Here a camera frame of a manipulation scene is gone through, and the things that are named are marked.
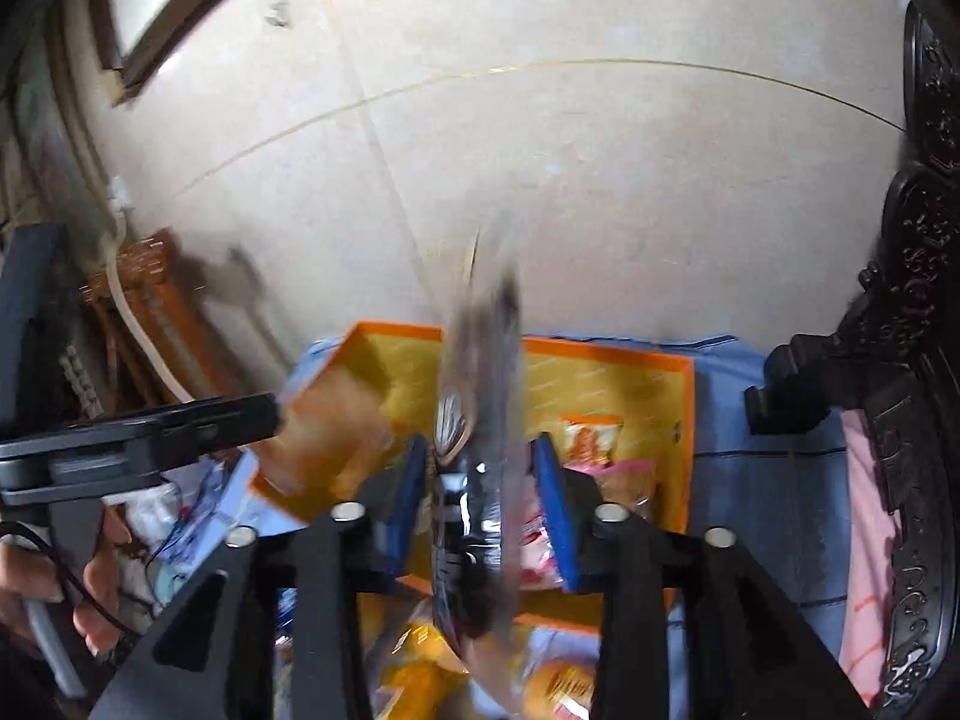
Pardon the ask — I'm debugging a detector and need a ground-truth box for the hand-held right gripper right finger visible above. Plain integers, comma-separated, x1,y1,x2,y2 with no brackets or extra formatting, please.
532,435,871,720

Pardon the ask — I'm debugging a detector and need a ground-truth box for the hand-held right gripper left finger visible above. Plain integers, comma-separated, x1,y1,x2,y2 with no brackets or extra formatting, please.
90,435,430,720

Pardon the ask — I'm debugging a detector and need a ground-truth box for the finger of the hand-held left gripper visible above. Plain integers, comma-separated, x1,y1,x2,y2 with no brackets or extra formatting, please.
75,392,283,476

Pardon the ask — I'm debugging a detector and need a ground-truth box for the black silver cookie packet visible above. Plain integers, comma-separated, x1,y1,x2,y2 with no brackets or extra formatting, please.
429,210,527,720

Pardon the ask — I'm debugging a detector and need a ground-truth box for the orange brown snack packet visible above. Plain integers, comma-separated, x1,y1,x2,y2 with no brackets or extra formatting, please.
276,373,395,500

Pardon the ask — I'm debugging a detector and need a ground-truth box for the orange cardboard box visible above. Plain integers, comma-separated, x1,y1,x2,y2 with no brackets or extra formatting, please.
247,321,695,629

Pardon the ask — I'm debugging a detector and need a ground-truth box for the person's left hand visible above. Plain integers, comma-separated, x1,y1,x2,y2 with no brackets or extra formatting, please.
0,506,133,653

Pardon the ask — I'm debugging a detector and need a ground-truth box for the orange white snack packet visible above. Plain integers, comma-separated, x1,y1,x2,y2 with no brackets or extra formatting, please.
562,415,625,467

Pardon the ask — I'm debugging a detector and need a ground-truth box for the white blue snack packet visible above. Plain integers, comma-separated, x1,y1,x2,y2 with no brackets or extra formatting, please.
127,457,257,608

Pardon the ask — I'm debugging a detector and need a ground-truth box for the brown wooden chair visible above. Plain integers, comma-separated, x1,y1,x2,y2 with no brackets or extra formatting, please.
79,229,250,407

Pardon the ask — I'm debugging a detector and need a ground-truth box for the pile of snack packets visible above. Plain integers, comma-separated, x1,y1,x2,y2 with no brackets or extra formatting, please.
277,592,610,720

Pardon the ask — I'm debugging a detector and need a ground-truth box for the blue checked cloth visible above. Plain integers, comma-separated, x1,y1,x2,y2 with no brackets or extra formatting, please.
142,334,852,720

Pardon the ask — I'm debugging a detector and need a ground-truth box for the pink cloth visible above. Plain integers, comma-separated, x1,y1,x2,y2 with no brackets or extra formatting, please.
836,409,901,706

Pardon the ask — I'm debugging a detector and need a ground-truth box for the dark carved wooden furniture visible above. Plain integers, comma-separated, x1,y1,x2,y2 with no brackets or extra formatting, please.
742,0,960,713

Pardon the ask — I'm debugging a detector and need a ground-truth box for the white cable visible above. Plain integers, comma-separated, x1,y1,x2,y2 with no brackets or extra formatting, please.
109,208,190,403

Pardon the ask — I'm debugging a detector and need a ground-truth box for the black cable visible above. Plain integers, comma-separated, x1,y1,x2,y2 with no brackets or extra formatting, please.
0,521,137,640

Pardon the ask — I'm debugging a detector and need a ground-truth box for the dark wooden picture frame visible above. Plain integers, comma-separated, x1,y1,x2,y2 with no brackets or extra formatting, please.
105,0,301,88

